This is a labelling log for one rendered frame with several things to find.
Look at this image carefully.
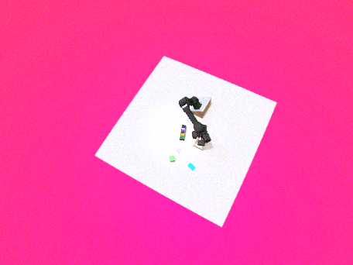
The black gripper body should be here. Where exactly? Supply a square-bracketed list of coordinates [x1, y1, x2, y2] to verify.
[197, 136, 205, 146]

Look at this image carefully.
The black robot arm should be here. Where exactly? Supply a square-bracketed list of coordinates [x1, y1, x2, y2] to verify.
[179, 96, 211, 143]

